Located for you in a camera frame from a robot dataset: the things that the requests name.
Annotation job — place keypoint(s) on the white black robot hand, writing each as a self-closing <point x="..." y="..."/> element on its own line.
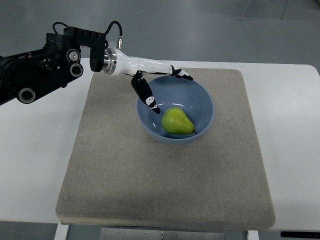
<point x="117" y="63"/>

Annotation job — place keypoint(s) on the green pear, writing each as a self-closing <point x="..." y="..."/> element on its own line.
<point x="175" y="121"/>

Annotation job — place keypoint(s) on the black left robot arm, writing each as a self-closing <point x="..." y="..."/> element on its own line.
<point x="32" y="75"/>

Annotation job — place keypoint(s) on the blue ceramic bowl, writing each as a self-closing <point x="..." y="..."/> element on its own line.
<point x="186" y="110"/>

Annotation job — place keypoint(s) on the grey felt mat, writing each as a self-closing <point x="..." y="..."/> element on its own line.
<point x="118" y="175"/>

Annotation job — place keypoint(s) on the white table frame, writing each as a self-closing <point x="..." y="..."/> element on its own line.
<point x="143" y="234"/>

